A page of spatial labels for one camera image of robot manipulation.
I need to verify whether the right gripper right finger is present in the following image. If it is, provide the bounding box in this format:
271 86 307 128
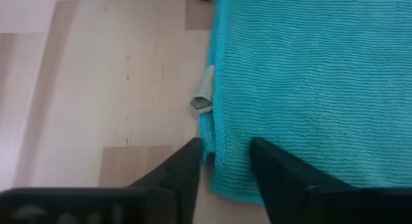
250 136 412 224

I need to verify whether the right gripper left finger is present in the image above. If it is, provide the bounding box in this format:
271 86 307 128
0 137 203 224

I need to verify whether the teal microfiber towel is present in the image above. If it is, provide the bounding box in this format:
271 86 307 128
190 0 412 205

